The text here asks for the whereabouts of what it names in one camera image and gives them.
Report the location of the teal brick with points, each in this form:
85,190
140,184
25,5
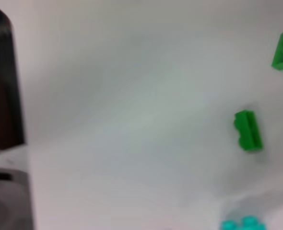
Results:
242,224

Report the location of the grey metal block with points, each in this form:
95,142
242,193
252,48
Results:
9,203

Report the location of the green notched brick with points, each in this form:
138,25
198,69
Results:
248,130

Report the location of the dark robot torso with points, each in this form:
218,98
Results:
2,83

